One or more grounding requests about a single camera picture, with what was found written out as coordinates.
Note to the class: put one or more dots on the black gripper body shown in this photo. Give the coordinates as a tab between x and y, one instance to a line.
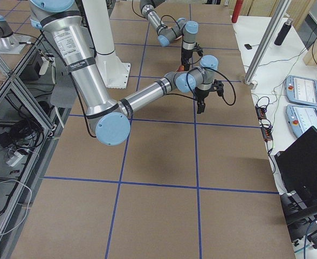
185	53
201	95

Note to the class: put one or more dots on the near blue teach pendant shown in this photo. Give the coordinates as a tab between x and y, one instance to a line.
301	118

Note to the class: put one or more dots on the black water bottle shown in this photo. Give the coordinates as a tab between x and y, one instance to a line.
283	32

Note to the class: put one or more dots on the pink bowl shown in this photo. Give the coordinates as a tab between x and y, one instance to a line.
181	68

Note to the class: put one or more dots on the far blue teach pendant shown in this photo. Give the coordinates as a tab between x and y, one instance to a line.
300	90

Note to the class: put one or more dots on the orange black usb hub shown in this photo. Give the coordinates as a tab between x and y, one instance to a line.
265	125

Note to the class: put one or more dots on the red cylinder bottle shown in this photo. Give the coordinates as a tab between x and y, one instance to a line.
236	10

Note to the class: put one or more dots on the blue teach pendant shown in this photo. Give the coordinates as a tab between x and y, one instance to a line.
301	118
300	90

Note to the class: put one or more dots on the black laptop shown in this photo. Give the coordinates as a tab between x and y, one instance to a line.
298	164

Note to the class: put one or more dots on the aluminium frame post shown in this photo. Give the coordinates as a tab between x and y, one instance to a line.
266	39

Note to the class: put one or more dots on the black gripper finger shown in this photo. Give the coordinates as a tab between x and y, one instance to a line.
200	106
186	66

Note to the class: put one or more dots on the small black puck device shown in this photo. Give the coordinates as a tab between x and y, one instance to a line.
248	46

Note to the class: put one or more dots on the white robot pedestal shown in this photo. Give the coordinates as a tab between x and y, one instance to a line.
114	72

